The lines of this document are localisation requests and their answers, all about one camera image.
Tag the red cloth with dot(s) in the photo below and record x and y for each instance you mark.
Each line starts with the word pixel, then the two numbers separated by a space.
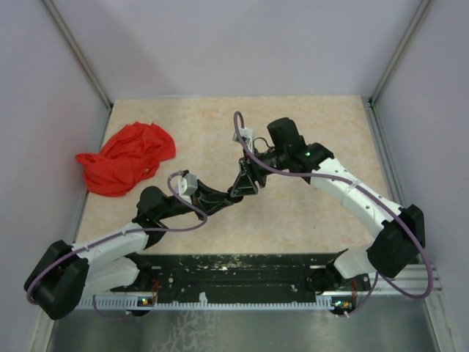
pixel 130 156

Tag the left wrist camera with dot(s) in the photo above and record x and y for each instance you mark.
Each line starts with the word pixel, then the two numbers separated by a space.
pixel 187 186

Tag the aluminium frame post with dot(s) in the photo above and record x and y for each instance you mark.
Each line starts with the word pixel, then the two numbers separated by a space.
pixel 409 34
pixel 77 52

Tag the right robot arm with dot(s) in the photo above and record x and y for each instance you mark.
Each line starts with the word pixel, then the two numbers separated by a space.
pixel 398 231

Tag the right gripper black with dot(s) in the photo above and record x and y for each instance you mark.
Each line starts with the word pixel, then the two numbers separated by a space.
pixel 245 185

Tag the white cable duct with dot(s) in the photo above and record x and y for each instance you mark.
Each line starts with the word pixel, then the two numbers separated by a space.
pixel 143 303

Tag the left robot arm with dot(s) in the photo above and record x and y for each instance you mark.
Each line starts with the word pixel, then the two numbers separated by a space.
pixel 67 273

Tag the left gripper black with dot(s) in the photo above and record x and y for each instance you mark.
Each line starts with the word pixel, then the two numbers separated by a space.
pixel 209 199

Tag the right aluminium frame post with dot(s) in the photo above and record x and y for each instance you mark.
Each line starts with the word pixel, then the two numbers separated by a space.
pixel 409 34

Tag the left aluminium frame post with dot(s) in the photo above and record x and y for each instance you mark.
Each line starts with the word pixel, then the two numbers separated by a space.
pixel 77 52

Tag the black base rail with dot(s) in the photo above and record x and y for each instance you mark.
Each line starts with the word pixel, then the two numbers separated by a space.
pixel 241 278

